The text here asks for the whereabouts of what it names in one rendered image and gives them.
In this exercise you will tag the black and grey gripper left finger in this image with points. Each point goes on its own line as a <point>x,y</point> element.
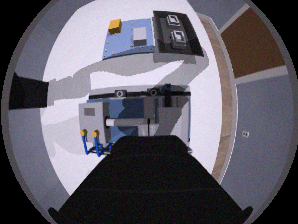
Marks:
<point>143,129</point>

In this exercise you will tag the yellow brass block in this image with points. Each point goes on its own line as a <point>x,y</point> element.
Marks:
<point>115,26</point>

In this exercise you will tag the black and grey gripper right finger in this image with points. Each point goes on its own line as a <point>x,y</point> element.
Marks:
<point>153,128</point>

